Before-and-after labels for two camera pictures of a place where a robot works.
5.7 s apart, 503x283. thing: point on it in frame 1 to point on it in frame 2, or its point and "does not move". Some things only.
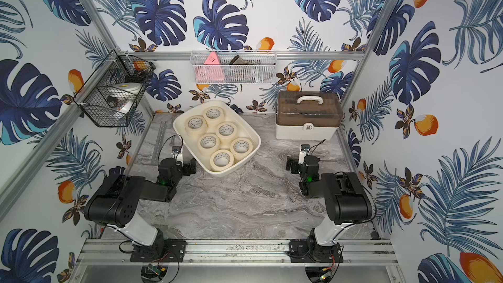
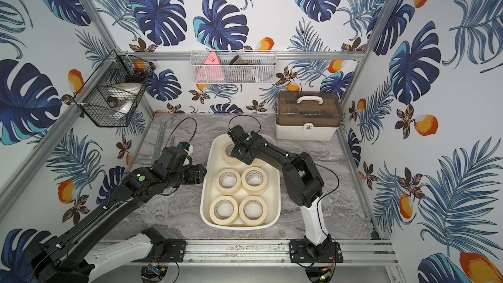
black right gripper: x=295 y=164 to x=234 y=153
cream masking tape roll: x=227 y=131 to x=254 y=180
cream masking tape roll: x=213 y=115 to x=226 y=153
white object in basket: x=121 y=95 does not move
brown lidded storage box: x=308 y=115 does not move
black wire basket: x=109 y=96 does not move
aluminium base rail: x=104 y=251 does not move
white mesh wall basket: x=234 y=67 does not move
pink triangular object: x=209 y=71 does not move
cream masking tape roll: x=208 y=143 to x=228 y=181
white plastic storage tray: x=216 y=137 to x=234 y=195
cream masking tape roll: x=221 y=160 to x=224 y=210
